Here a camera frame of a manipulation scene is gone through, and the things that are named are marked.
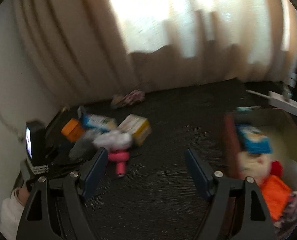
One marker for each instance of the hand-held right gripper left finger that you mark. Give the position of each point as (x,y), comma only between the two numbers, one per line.
(93,175)

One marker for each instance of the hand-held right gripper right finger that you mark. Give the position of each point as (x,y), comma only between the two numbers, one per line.
(199,175)

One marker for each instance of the pink knotted toy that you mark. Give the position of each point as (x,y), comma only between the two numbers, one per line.
(118,156)

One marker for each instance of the orange box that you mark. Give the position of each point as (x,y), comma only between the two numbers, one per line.
(72,130)

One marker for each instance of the white plastic bag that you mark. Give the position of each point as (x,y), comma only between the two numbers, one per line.
(113,140)

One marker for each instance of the red tin container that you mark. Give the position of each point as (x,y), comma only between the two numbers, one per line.
(229,142)

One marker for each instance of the blue packet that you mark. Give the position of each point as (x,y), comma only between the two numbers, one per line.
(98,122)
(253,140)

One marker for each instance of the cream soft toy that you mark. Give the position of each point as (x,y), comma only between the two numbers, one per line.
(253,166)

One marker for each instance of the yellow and white box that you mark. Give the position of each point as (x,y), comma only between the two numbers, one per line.
(136,127)

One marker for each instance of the red felt ball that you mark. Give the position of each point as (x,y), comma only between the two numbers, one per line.
(276,168)

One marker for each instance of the pink rubber cube toy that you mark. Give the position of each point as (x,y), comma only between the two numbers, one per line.
(276,195)

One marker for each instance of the leopard print plush toy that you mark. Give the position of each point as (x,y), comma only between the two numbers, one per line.
(296,207)

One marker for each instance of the person's left forearm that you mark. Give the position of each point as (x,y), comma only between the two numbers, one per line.
(12,212)

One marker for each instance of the grey knotted fabric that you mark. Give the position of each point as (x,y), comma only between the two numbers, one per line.
(117,101)

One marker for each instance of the beige patterned curtain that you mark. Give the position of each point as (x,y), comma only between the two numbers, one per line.
(76,42)

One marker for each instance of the white power strip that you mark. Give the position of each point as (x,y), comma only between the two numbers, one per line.
(286,103)

